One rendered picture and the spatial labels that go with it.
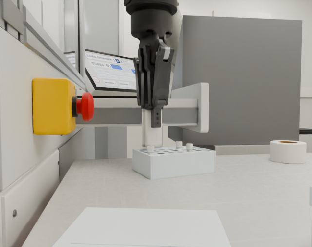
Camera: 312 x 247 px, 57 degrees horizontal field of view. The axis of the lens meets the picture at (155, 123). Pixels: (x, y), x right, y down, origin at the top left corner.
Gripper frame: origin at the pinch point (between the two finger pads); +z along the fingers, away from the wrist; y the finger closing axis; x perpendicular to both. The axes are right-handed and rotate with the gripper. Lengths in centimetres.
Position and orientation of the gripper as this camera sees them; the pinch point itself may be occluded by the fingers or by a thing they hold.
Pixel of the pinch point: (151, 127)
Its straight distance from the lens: 52.1
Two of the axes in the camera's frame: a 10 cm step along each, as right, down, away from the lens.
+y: 4.2, 0.5, -9.1
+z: 0.0, 10.0, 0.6
